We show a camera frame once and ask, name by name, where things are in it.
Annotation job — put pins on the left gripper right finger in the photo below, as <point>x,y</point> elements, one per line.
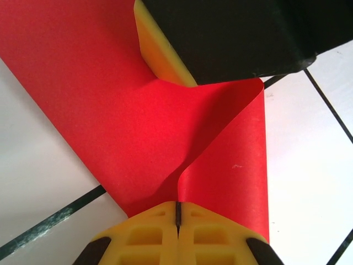
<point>220,248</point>

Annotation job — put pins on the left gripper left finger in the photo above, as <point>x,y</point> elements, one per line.
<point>143,248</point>

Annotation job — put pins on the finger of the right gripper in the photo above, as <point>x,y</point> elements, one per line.
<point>234,41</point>

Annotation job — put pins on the red cloth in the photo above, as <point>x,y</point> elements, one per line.
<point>96,110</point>

